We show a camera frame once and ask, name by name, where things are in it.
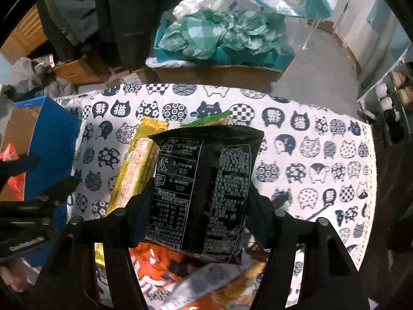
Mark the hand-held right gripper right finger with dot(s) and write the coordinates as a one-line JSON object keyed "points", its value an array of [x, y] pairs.
{"points": [[258, 219]]}

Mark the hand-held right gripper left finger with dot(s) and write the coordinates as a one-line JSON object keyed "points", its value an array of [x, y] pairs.
{"points": [[138, 221]]}

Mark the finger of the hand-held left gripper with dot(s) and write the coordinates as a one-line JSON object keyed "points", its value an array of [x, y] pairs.
{"points": [[61, 187], [22, 165]]}

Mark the blue cardboard box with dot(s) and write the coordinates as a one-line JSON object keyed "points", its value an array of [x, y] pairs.
{"points": [[55, 135]]}

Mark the yellow snack packet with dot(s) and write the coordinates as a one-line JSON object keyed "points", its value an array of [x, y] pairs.
{"points": [[138, 161]]}

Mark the black snack packet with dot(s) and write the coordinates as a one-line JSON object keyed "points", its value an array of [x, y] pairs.
{"points": [[206, 184]]}

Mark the green snack packet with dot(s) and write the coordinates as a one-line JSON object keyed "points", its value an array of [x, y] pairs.
{"points": [[209, 120]]}

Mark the person's left hand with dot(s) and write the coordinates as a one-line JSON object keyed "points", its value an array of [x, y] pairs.
{"points": [[13, 276]]}

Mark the red snack packet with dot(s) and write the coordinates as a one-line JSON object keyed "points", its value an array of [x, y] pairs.
{"points": [[11, 171]]}

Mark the cat print tablecloth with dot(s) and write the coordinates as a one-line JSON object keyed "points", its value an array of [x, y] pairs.
{"points": [[306, 155]]}

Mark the silver orange snack packet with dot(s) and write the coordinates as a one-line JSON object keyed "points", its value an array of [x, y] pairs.
{"points": [[200, 281]]}

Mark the grey cloth pile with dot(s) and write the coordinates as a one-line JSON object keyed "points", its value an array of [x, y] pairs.
{"points": [[35, 77]]}

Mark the wooden louvered cabinet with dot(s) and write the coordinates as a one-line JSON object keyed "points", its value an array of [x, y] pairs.
{"points": [[22, 35]]}

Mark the dark green hanging coat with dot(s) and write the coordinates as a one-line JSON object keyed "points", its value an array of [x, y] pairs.
{"points": [[71, 16]]}

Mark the teal box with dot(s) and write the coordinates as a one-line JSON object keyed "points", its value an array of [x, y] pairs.
{"points": [[226, 59]]}

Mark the shoe rack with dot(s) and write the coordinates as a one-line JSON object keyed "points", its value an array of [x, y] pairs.
{"points": [[390, 103]]}

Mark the dark hanging jacket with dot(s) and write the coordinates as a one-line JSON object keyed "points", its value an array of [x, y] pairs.
{"points": [[145, 16]]}

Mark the teal plastic bag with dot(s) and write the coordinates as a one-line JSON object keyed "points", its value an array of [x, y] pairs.
{"points": [[222, 29]]}

